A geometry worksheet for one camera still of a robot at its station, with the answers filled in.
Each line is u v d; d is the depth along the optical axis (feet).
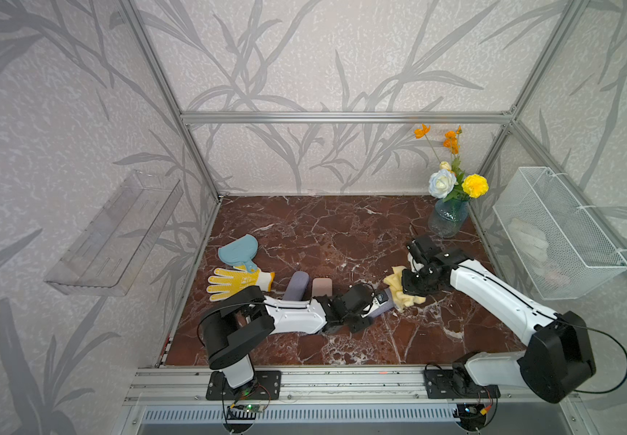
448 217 3.24
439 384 2.38
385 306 2.78
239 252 3.36
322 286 3.01
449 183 2.57
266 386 2.38
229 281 3.12
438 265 1.93
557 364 1.35
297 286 2.99
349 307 2.16
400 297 2.60
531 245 2.50
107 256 2.13
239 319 1.65
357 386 2.47
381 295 2.38
